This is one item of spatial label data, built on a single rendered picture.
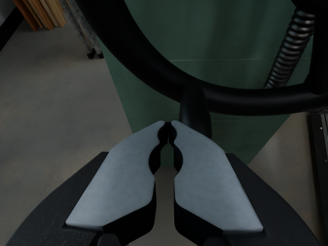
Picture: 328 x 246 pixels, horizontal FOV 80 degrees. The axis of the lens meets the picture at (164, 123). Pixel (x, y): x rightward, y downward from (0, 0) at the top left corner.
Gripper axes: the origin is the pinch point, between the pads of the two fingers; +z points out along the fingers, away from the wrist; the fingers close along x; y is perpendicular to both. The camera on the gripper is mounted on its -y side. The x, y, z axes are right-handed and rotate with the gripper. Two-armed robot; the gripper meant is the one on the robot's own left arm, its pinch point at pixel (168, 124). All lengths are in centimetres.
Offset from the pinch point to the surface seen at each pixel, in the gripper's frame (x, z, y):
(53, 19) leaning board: -90, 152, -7
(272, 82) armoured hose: 12.7, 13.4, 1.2
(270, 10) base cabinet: 14.6, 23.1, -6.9
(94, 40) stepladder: -48, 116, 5
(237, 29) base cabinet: 10.7, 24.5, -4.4
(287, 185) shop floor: 47, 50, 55
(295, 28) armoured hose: 12.2, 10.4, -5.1
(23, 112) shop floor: -82, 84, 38
